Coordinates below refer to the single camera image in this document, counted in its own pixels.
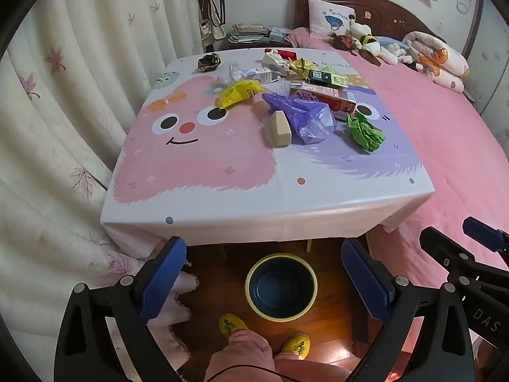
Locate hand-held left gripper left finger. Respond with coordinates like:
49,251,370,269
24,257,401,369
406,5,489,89
53,236,187,382

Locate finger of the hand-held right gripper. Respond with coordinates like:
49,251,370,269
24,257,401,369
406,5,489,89
419,226,509,299
462,217,509,263

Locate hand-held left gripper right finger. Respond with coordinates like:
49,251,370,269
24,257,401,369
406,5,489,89
341,237,476,382

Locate blue bin with yellow rim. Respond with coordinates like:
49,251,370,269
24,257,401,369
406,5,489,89
244,253,318,322

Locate black carton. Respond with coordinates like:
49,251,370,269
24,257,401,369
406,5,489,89
308,69,332,86

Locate yellow slipper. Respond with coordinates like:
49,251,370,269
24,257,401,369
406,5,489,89
218,313,249,341
280,332,311,356

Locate pink bed sheet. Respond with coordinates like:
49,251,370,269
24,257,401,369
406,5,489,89
292,28,509,351

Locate person's pink pants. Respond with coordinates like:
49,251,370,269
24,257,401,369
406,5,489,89
203,328,354,382

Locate cartoon printed tablecloth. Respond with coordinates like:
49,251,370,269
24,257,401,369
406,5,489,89
99,47,434,247

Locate green crumpled paper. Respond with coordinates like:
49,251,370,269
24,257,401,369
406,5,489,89
345,111,386,154

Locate purple plastic bag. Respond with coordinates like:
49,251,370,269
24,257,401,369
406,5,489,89
261,92,338,146

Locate beige block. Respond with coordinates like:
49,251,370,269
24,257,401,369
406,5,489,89
268,110,293,148

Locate rolled bear print quilt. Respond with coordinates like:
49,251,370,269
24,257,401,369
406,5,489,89
401,31,470,94

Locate pink red carton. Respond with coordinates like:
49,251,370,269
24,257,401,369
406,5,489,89
289,81,357,122

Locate yellow snack bag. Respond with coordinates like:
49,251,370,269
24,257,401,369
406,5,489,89
216,80,264,109

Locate black gold crumpled wrapper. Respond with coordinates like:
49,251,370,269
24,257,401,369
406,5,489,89
197,53,222,73

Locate yellow crumpled paper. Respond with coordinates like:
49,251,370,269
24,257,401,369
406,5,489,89
288,58,315,80

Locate brown haired plush toy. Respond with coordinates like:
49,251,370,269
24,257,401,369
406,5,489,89
332,34,359,50

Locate white purple milk carton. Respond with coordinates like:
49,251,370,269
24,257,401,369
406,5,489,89
239,67,281,85

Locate white dog plush toy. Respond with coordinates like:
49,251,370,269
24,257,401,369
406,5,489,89
348,14,372,37

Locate brown wooden headboard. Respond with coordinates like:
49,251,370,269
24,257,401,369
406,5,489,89
294,0,480,60

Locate white crumpled paper bag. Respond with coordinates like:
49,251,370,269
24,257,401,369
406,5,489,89
261,51,291,77

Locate pink printed pillow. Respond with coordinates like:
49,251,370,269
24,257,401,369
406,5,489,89
307,0,356,42

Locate cream handbag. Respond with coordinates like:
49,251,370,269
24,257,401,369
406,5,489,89
199,18,227,46

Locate dark wooden nightstand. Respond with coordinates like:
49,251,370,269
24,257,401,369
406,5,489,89
223,34,295,52

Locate small blue white box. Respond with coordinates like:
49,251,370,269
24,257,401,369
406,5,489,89
268,27,293,44

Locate stack of books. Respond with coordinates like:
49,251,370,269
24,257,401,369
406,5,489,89
227,22,271,44

